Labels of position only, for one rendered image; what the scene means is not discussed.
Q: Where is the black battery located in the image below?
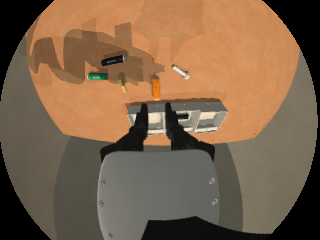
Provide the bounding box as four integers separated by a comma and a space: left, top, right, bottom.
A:
177, 114, 190, 120
101, 55, 127, 66

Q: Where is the green aa battery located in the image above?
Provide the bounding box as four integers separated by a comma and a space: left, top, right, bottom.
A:
87, 73, 108, 80

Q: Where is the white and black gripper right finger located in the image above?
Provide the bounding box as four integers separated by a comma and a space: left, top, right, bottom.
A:
165, 102, 215, 162

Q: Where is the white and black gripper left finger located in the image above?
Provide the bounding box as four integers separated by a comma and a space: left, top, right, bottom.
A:
100, 103, 149, 162

